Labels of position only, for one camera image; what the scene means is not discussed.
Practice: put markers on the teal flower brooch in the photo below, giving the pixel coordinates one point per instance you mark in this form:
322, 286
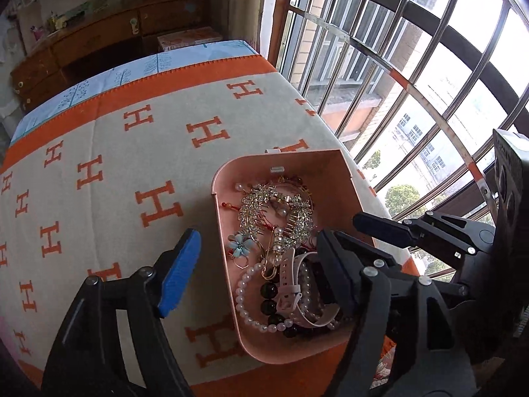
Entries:
239, 246

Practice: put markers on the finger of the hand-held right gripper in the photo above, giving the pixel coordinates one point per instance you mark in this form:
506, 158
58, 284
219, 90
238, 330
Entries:
380, 227
450, 288

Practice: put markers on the blue plant print sheet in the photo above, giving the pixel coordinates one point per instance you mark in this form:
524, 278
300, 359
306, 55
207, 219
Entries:
165, 62

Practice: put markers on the white curtain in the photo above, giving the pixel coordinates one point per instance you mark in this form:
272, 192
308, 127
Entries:
6, 70

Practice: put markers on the metal window grille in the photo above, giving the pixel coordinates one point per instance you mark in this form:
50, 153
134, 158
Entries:
413, 16

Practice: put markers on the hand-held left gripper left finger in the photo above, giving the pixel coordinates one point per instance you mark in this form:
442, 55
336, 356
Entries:
179, 273

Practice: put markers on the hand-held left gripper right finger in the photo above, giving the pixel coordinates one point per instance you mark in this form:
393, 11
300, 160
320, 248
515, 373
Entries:
330, 264

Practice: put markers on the wooden desk with drawers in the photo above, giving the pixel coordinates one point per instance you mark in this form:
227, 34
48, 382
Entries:
95, 37

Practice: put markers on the pink sheet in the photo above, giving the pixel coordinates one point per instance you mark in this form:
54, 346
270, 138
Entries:
6, 331

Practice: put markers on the gold pin brooch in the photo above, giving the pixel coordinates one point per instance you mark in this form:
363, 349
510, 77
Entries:
277, 243

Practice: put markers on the orange and grey patterned blanket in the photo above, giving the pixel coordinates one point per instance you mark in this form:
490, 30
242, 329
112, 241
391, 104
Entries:
103, 223

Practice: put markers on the gold rhinestone hair comb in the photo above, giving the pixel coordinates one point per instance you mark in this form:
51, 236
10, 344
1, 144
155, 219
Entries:
252, 211

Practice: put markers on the pink jewelry tray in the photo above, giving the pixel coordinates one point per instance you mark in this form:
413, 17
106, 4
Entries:
330, 173

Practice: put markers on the pink cardboard box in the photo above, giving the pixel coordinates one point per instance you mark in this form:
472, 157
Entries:
190, 39

